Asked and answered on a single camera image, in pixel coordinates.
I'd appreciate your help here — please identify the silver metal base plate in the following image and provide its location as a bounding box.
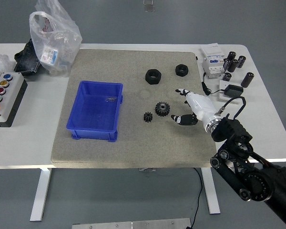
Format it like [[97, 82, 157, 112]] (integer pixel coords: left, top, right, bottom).
[[71, 218, 193, 229]]

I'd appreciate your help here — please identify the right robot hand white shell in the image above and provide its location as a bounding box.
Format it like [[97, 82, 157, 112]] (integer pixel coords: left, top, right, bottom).
[[171, 88, 217, 126]]

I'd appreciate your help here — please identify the grey-brown mat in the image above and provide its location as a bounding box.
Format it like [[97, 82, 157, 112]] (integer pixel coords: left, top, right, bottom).
[[50, 49, 218, 169]]

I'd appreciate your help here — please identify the black adapter cord with plug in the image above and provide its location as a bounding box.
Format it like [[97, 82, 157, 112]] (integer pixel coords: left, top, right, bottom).
[[201, 73, 227, 96]]

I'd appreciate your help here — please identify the black cable under table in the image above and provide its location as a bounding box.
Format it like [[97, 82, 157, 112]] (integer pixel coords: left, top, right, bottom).
[[189, 167, 204, 229]]

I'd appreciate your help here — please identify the grey floor fixture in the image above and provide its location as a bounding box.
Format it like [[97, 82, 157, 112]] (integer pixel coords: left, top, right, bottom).
[[143, 0, 156, 12]]

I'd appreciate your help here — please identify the large black gear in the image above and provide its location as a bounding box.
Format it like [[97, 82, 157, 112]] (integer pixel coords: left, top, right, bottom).
[[154, 101, 170, 118]]

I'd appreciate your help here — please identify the large black hex nut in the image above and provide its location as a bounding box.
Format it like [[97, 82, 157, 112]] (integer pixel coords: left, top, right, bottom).
[[144, 69, 162, 84]]

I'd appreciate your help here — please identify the grey push-button control box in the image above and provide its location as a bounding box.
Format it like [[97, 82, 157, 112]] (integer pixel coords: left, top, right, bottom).
[[0, 71, 29, 128]]

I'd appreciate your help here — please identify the white table leg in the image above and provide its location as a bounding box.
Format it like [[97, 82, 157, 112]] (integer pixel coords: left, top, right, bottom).
[[200, 167, 221, 215], [30, 167, 53, 222]]

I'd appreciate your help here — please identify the black pouch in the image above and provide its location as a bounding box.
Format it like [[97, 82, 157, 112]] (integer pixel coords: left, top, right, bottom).
[[13, 39, 42, 77]]

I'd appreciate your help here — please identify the white and blue carton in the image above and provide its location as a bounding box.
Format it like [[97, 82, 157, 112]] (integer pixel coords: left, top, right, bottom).
[[40, 46, 59, 66]]

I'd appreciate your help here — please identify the blue plastic box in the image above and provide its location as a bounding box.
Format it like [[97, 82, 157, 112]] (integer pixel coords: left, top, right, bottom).
[[66, 80, 124, 143]]

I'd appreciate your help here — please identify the black power adapter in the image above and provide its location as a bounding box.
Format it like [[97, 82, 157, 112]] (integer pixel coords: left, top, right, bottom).
[[224, 84, 244, 98]]

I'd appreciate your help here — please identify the white circuit breaker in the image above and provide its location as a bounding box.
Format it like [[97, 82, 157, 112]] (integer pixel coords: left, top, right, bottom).
[[200, 42, 227, 80]]

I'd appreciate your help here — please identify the clear plastic bag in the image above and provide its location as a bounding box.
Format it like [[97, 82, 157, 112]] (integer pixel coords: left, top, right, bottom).
[[29, 0, 83, 78]]

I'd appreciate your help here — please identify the small black hex nut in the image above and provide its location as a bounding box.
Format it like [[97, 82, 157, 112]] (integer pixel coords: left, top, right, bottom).
[[175, 63, 190, 77]]

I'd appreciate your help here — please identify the white square plate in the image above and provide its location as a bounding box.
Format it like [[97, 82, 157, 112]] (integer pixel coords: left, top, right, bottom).
[[216, 79, 244, 104]]

